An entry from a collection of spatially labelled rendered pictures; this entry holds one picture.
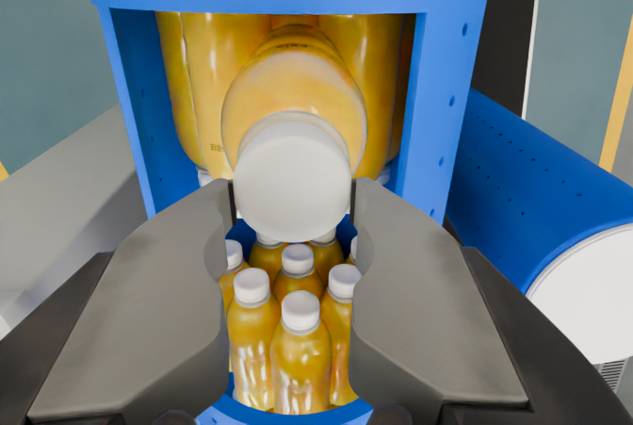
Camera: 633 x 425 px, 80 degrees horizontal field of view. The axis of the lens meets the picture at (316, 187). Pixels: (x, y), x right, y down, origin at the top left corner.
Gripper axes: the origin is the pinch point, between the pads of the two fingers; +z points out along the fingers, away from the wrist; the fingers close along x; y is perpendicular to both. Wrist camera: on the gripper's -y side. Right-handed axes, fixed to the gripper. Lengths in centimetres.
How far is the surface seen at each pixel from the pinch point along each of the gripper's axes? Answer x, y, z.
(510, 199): 36, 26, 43
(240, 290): -6.4, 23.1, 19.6
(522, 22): 70, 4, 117
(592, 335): 45, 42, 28
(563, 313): 39, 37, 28
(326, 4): 1.5, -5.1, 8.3
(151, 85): -13.5, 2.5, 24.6
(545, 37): 88, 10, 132
